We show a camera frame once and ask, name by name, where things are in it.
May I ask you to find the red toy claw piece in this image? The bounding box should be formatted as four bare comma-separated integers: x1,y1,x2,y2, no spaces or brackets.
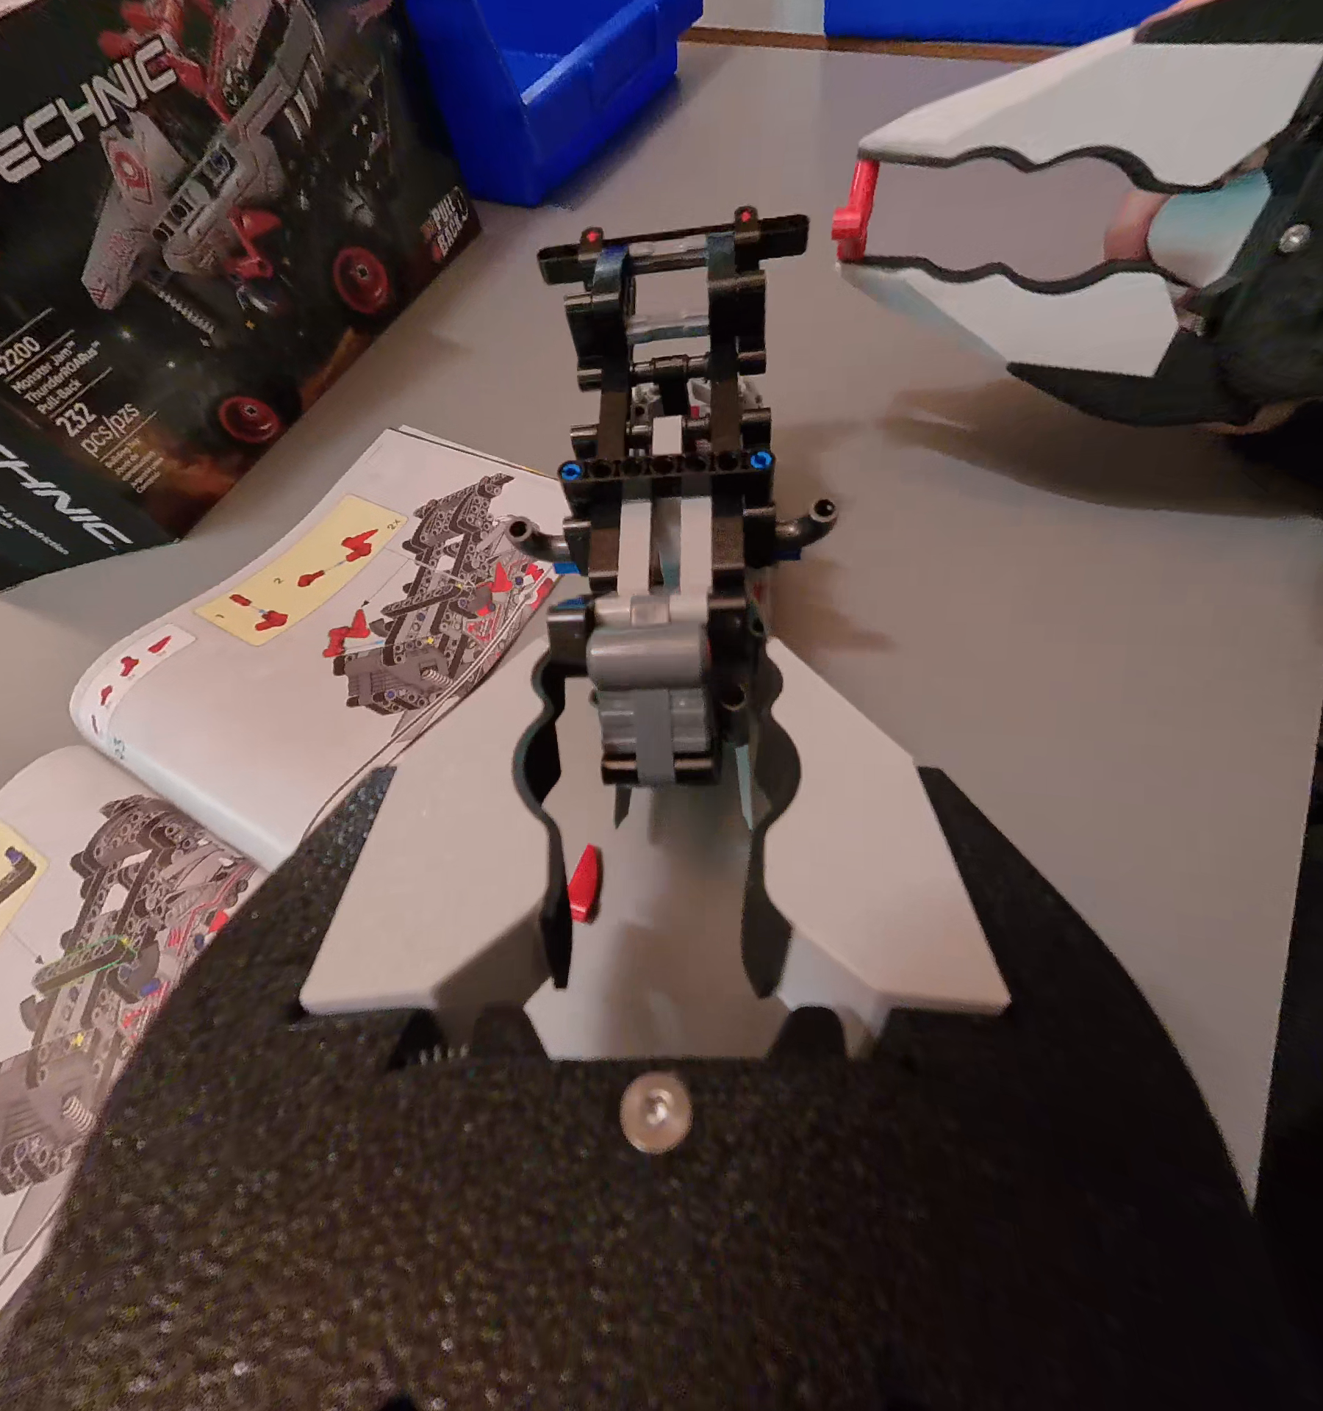
829,158,884,267

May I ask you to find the toy vehicle model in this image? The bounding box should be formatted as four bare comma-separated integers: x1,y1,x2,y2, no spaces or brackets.
512,208,840,824

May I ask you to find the blue plastic bin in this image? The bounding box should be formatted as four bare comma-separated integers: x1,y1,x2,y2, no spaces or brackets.
821,0,1182,49
402,0,707,209

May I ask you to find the grey desk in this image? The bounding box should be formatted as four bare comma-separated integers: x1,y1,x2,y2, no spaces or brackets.
0,32,1323,1209

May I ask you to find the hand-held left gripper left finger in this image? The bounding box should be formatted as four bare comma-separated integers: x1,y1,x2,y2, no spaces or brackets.
297,659,575,1019

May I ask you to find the instruction booklet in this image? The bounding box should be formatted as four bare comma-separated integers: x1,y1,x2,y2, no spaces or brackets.
0,424,578,1347

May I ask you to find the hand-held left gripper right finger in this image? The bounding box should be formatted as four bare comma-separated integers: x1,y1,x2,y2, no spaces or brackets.
738,649,1016,1063

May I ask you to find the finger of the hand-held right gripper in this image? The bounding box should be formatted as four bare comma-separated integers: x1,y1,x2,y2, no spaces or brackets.
838,254,1190,383
854,24,1323,196

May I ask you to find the dark toy set box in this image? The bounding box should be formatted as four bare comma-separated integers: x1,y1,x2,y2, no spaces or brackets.
0,0,485,597

